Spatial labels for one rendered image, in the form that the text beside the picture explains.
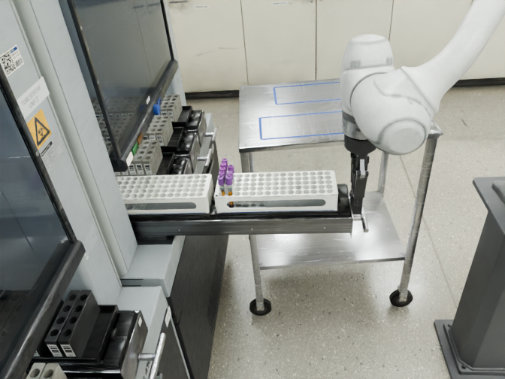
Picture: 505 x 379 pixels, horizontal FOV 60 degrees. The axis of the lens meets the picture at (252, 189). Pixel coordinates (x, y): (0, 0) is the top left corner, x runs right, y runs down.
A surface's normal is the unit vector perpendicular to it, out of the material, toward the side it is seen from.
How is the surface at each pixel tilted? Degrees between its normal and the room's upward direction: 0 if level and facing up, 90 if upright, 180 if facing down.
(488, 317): 90
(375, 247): 0
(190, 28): 90
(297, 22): 90
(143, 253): 0
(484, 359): 90
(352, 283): 0
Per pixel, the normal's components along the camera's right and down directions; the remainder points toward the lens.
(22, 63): 0.99, -0.03
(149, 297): -0.07, -0.80
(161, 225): -0.06, 0.61
